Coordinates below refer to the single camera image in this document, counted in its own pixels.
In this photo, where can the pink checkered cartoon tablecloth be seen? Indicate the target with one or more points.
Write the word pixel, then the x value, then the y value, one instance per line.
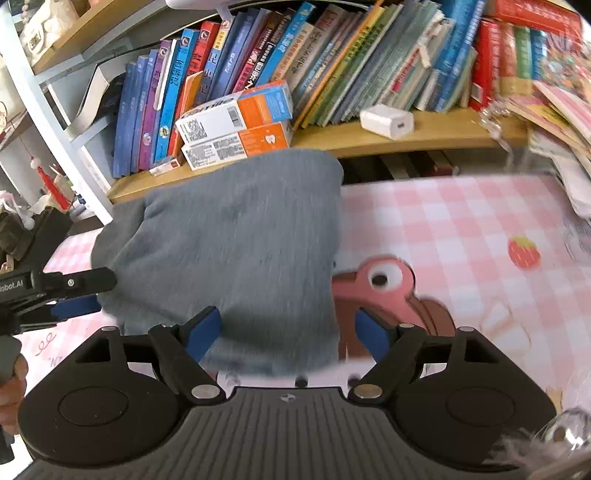
pixel 501 254

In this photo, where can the grey sweatpants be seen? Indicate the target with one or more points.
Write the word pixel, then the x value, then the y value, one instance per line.
pixel 256 239

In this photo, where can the white charger adapter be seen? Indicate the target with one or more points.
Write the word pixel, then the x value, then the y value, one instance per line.
pixel 387 121

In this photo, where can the left hand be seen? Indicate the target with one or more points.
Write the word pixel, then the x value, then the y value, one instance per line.
pixel 11 396

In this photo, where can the orange white box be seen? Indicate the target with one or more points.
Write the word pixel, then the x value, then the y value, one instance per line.
pixel 235 112
pixel 239 145

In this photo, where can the black case at left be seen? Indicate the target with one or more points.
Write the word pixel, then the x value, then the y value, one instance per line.
pixel 22 248

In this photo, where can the upper orange white box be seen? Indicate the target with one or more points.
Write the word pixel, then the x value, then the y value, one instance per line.
pixel 235 112

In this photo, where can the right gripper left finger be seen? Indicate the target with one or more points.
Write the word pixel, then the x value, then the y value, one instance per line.
pixel 180 348

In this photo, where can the row of leaning books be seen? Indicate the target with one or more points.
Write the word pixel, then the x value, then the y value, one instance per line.
pixel 429 56

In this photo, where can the small red white box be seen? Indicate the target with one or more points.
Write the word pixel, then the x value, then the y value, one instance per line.
pixel 165 165

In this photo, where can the cream quilted handbag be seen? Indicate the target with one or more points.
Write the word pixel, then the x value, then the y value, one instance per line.
pixel 48 24

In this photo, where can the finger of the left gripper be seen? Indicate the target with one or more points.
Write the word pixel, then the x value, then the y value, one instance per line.
pixel 86 282
pixel 69 308

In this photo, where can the red tassel ornament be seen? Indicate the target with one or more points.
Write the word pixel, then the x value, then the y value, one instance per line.
pixel 63 202

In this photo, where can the white wooden bookshelf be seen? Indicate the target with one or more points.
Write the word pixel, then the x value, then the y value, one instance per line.
pixel 70 97

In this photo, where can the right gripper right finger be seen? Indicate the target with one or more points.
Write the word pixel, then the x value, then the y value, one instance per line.
pixel 394 349

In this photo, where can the lower orange white box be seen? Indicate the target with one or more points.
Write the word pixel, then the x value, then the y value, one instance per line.
pixel 239 145

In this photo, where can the stack of magazines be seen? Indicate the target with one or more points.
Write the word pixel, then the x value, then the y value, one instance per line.
pixel 559 129

